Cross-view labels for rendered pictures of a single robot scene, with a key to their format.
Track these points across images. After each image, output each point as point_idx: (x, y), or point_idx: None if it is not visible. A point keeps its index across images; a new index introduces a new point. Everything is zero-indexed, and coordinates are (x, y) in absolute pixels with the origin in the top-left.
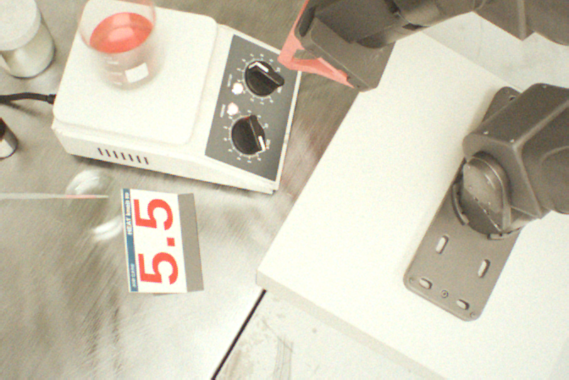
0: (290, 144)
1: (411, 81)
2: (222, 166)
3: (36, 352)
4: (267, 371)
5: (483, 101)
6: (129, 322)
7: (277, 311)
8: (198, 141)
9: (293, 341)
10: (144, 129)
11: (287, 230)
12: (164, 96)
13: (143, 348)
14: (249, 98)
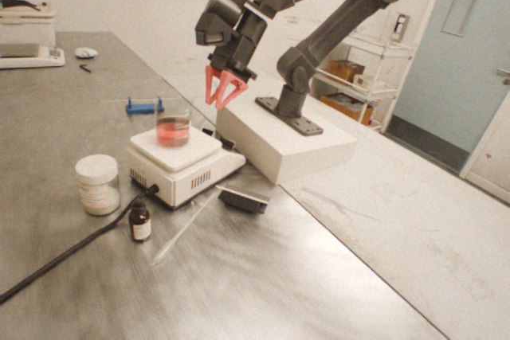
0: None
1: (239, 107)
2: (232, 154)
3: (268, 269)
4: (312, 197)
5: (256, 103)
6: (272, 226)
7: (289, 185)
8: (220, 149)
9: (303, 186)
10: (206, 149)
11: (272, 144)
12: (198, 140)
13: (286, 227)
14: None
